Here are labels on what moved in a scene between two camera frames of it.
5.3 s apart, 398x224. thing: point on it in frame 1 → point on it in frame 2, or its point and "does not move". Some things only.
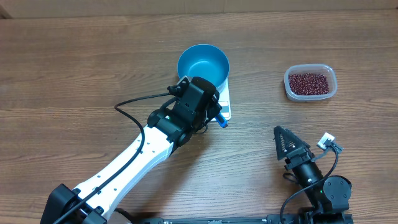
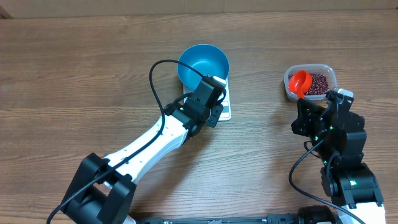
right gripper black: [297, 155] → [304, 113]
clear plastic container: [310, 82] does not move
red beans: [308, 84] does not move
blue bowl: [207, 61] does not move
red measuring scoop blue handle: [221, 121] → [300, 82]
